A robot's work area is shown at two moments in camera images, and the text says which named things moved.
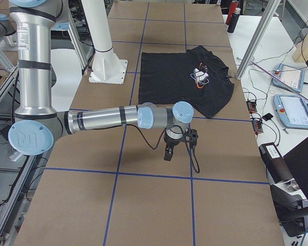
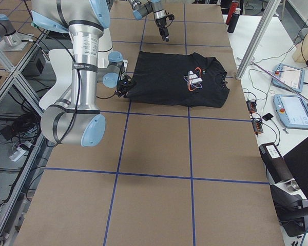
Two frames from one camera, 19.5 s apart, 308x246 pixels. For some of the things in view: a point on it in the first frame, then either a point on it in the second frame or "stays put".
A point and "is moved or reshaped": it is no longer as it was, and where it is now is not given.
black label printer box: [276, 166] stays put
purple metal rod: [287, 84] stays put
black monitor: [303, 162] stays put
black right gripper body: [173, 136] -> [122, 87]
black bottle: [234, 20] stays put
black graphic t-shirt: [197, 77] is moved or reshaped
